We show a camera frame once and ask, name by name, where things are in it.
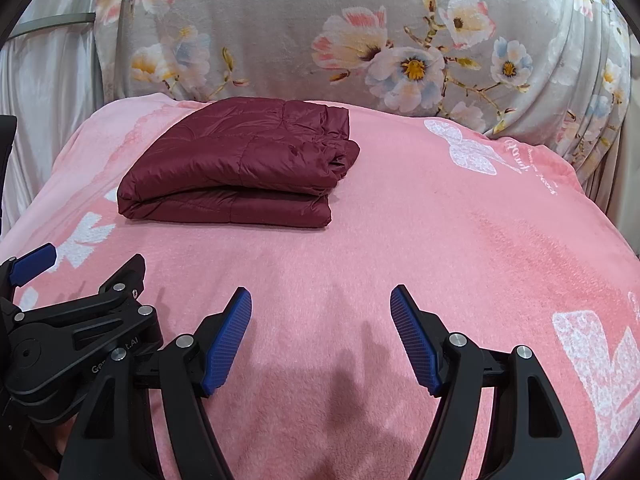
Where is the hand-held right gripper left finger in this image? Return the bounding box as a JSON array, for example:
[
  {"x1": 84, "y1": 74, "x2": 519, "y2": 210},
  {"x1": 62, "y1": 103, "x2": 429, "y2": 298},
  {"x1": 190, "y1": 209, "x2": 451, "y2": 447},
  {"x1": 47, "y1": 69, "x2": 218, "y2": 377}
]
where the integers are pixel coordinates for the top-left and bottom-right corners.
[{"x1": 60, "y1": 286, "x2": 253, "y2": 480}]

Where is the black object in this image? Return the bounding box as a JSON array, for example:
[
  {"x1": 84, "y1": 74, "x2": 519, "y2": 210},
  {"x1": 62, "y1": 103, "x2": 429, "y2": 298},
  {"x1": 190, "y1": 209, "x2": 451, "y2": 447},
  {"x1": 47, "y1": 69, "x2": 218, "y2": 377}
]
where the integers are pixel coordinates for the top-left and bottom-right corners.
[{"x1": 0, "y1": 115, "x2": 17, "y2": 233}]

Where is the grey floral blanket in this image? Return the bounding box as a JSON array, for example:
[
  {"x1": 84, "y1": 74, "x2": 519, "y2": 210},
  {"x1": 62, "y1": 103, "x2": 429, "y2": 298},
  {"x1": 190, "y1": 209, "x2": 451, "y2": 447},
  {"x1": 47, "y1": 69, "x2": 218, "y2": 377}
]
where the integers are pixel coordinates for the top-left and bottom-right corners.
[{"x1": 92, "y1": 0, "x2": 633, "y2": 201}]

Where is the pink printed blanket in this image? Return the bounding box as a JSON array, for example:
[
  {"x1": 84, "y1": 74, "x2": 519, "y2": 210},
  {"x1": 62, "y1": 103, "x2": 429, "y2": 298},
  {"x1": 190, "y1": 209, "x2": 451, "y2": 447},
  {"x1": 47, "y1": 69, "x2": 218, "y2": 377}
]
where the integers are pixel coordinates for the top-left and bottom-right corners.
[{"x1": 0, "y1": 92, "x2": 640, "y2": 480}]

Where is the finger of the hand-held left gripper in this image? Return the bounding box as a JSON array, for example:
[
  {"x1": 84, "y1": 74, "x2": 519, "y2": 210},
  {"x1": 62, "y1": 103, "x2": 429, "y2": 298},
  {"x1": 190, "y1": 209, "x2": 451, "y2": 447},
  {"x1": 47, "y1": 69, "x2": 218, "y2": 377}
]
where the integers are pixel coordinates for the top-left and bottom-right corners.
[
  {"x1": 0, "y1": 243, "x2": 57, "y2": 293},
  {"x1": 14, "y1": 254, "x2": 164, "y2": 357}
]

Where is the maroon puffer jacket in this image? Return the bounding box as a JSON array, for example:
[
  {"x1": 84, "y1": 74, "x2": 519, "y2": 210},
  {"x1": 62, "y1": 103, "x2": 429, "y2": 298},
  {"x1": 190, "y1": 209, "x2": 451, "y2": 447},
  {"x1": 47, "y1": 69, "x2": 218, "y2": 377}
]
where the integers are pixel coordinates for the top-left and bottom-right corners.
[{"x1": 116, "y1": 98, "x2": 362, "y2": 229}]

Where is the grey metal bar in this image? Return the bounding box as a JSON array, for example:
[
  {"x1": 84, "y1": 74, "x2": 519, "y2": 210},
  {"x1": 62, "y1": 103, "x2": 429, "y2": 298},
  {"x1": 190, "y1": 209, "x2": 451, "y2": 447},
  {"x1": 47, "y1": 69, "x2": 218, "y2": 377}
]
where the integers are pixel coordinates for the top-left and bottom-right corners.
[{"x1": 9, "y1": 12, "x2": 97, "y2": 41}]

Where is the white curtain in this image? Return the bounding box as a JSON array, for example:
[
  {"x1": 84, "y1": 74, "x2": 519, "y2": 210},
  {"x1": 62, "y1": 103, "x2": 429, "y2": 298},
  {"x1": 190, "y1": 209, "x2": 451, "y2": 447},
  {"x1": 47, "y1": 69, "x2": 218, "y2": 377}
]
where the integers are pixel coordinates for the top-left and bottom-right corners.
[{"x1": 0, "y1": 0, "x2": 128, "y2": 243}]

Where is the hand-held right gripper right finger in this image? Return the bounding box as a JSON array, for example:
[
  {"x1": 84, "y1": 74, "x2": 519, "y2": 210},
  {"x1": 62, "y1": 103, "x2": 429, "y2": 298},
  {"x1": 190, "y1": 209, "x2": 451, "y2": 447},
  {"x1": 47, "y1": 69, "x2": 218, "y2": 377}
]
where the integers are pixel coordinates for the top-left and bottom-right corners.
[{"x1": 390, "y1": 284, "x2": 586, "y2": 480}]

